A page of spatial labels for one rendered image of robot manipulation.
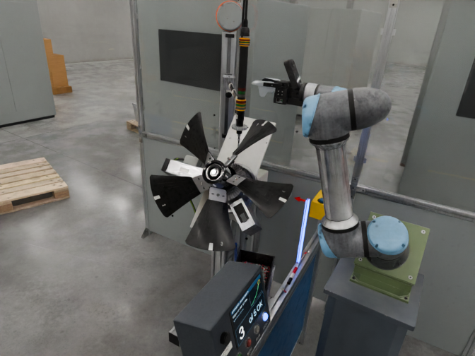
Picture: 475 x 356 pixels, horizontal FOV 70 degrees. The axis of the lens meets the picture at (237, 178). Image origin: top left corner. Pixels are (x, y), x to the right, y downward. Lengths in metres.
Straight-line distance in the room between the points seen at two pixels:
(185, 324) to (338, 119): 0.65
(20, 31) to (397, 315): 6.67
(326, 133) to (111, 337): 1.96
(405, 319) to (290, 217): 1.27
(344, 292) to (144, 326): 1.54
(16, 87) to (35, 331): 5.01
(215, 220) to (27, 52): 5.89
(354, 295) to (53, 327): 1.97
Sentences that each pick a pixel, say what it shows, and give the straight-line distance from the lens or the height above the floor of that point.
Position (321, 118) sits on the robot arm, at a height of 1.63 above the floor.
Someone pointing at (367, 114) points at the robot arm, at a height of 1.66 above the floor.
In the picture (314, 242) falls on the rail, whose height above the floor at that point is 0.86.
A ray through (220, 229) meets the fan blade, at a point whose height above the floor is 0.99.
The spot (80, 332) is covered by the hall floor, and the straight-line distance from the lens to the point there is 2.60.
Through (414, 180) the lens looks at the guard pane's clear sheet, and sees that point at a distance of 2.14.
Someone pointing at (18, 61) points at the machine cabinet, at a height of 1.05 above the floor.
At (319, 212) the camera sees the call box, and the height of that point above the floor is 1.03.
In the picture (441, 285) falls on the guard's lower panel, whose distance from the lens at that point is 2.43.
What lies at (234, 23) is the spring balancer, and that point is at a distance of 2.13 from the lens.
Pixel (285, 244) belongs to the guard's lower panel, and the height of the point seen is 0.41.
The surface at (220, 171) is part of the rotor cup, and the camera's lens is 1.57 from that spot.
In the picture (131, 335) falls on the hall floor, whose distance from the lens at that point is 2.50.
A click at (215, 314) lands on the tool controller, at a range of 0.84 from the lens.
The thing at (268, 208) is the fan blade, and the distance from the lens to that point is 1.47.
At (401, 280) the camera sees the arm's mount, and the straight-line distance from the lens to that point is 1.35.
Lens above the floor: 1.87
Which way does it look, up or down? 25 degrees down
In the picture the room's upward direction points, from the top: 3 degrees clockwise
